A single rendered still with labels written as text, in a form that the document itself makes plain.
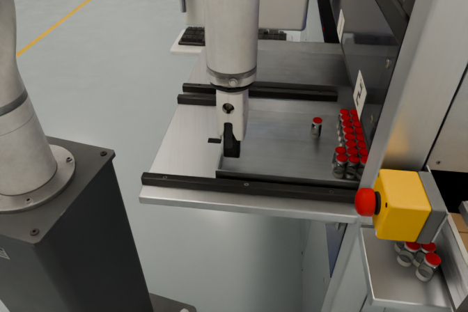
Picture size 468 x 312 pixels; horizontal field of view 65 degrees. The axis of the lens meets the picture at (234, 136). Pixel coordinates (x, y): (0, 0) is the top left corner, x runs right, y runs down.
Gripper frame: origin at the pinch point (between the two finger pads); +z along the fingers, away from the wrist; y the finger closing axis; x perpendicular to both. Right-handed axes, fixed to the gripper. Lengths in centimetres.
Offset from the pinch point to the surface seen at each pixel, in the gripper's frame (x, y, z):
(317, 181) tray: -16.5, -6.0, 1.4
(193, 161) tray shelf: 8.0, -0.4, 4.4
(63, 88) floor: 144, 159, 92
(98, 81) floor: 123, 173, 92
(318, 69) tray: -19.9, 42.3, 4.2
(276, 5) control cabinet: -6, 89, 2
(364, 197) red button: -20.7, -18.8, -8.9
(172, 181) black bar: 10.2, -8.1, 2.6
